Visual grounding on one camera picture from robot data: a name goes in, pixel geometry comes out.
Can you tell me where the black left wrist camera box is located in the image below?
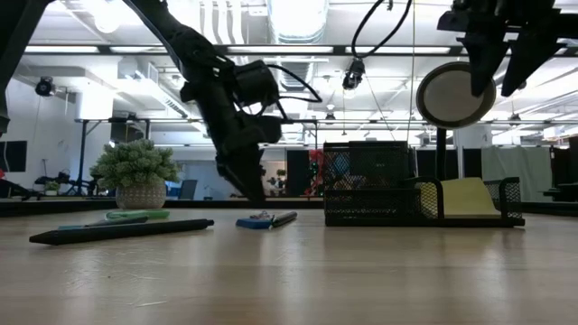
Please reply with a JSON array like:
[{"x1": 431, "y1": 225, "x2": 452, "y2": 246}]
[{"x1": 243, "y1": 115, "x2": 284, "y2": 146}]

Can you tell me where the colourful wall art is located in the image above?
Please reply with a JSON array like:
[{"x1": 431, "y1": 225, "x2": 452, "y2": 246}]
[{"x1": 306, "y1": 148, "x2": 325, "y2": 198}]

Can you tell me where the black background furniture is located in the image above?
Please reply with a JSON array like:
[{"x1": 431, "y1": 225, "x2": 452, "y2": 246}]
[{"x1": 544, "y1": 135, "x2": 578, "y2": 203}]

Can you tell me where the black looping cable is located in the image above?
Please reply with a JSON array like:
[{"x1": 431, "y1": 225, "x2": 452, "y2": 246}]
[{"x1": 350, "y1": 0, "x2": 415, "y2": 60}]

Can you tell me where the blue eraser block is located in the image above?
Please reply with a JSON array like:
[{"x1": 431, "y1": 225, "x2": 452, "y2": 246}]
[{"x1": 235, "y1": 217, "x2": 274, "y2": 230}]

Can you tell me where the black left wrist camera cable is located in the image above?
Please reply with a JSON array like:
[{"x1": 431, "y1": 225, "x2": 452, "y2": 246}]
[{"x1": 266, "y1": 62, "x2": 324, "y2": 122}]

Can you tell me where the black mesh desk organizer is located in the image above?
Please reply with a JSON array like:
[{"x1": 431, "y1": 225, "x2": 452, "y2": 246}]
[{"x1": 322, "y1": 140, "x2": 527, "y2": 228}]

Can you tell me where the green plant in white pot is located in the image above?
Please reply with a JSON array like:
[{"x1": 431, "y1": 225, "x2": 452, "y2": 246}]
[{"x1": 89, "y1": 138, "x2": 182, "y2": 211}]

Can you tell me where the black desk lamp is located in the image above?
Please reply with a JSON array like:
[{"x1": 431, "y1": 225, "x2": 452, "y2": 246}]
[{"x1": 415, "y1": 60, "x2": 498, "y2": 181}]

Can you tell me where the black stand with box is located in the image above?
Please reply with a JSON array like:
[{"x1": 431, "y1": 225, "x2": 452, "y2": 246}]
[{"x1": 74, "y1": 116, "x2": 153, "y2": 199}]

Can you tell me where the black tripod equipment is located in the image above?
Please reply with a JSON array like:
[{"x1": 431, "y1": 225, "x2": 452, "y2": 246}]
[{"x1": 33, "y1": 171, "x2": 98, "y2": 198}]

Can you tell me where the black wall monitor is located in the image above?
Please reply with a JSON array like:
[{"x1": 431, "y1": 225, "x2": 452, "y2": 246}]
[{"x1": 0, "y1": 140, "x2": 28, "y2": 173}]

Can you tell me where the tall black panel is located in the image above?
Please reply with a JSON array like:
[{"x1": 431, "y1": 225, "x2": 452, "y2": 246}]
[{"x1": 286, "y1": 149, "x2": 312, "y2": 198}]

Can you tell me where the thin hanging cord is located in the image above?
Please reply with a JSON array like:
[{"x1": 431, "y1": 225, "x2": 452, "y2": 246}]
[{"x1": 407, "y1": 0, "x2": 417, "y2": 145}]

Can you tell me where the grey-green partition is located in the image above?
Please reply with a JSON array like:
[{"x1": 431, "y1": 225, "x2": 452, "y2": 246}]
[{"x1": 480, "y1": 146, "x2": 553, "y2": 203}]

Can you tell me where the thick black pen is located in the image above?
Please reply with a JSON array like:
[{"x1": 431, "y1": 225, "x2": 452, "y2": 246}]
[{"x1": 29, "y1": 218, "x2": 216, "y2": 247}]

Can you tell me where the thin black frame stand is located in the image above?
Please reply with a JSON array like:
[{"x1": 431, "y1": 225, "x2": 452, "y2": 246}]
[{"x1": 264, "y1": 117, "x2": 320, "y2": 200}]

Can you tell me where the red and black equipment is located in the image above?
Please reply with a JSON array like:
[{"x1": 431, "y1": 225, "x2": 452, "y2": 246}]
[{"x1": 0, "y1": 169, "x2": 42, "y2": 202}]

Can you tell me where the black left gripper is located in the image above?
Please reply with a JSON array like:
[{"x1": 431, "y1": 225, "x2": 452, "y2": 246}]
[{"x1": 180, "y1": 67, "x2": 267, "y2": 202}]

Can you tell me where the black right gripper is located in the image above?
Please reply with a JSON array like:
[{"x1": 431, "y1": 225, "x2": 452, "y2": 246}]
[{"x1": 436, "y1": 0, "x2": 578, "y2": 98}]

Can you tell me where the yellow sticky notes pad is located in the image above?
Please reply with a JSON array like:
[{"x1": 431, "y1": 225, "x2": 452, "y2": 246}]
[{"x1": 440, "y1": 176, "x2": 502, "y2": 220}]

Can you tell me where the black background panel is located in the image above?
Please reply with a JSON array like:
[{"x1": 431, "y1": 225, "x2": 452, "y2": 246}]
[{"x1": 415, "y1": 148, "x2": 482, "y2": 181}]

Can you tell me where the overhead black light bar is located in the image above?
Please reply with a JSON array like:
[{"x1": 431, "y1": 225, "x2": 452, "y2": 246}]
[{"x1": 22, "y1": 43, "x2": 578, "y2": 58}]

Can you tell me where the black ceiling spotlight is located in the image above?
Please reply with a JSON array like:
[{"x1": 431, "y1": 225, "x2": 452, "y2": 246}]
[
  {"x1": 34, "y1": 76, "x2": 55, "y2": 98},
  {"x1": 341, "y1": 57, "x2": 367, "y2": 91}
]

